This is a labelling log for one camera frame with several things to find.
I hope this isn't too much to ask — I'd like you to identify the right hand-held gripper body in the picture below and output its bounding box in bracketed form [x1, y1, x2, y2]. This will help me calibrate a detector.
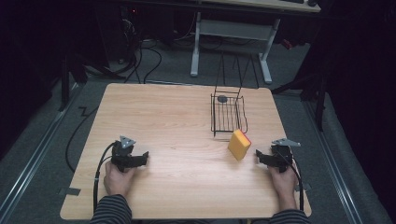
[266, 137, 302, 174]

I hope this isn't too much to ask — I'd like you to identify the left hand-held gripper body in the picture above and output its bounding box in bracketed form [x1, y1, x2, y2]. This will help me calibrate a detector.
[110, 134, 140, 173]

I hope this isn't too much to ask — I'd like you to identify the yellow sponge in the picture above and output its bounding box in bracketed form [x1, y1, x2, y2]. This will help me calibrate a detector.
[227, 128, 252, 162]

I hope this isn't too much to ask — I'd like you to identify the black wire rack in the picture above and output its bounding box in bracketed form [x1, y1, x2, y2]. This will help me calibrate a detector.
[210, 50, 260, 140]

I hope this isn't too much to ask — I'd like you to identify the person's left hand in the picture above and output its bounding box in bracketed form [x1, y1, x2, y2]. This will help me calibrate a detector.
[103, 161, 137, 199]

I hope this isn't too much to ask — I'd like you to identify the person's right hand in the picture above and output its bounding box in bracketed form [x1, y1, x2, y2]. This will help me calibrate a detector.
[267, 165, 299, 212]

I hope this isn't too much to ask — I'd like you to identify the grey tape piece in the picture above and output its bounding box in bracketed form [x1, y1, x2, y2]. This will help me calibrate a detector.
[294, 182, 313, 192]

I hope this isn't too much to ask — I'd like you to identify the black metal stand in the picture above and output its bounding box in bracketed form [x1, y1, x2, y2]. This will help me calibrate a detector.
[57, 50, 127, 113]
[270, 66, 330, 133]

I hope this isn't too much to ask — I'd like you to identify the red small object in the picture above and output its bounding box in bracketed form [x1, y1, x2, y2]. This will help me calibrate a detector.
[280, 38, 294, 51]

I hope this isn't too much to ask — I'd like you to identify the dark computer tower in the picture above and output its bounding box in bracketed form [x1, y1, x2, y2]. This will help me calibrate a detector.
[92, 4, 143, 64]

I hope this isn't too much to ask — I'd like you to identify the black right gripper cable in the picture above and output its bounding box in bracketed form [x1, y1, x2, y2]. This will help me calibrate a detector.
[279, 151, 305, 213]

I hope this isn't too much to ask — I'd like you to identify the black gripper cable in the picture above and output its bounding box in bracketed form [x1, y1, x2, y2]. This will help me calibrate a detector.
[279, 151, 305, 213]
[92, 141, 117, 216]

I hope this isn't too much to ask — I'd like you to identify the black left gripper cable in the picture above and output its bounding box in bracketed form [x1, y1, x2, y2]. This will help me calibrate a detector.
[92, 141, 117, 216]

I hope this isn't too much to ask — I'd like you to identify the metal floor rail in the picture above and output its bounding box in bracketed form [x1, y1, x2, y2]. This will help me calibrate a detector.
[0, 82, 82, 222]
[303, 100, 365, 224]

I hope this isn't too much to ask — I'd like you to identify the black floor cable bundle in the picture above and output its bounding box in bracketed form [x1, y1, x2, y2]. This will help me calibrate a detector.
[120, 18, 163, 85]

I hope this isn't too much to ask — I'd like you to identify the grey metal frame desk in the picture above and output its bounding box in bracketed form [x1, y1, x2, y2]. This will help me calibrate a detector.
[189, 0, 322, 86]

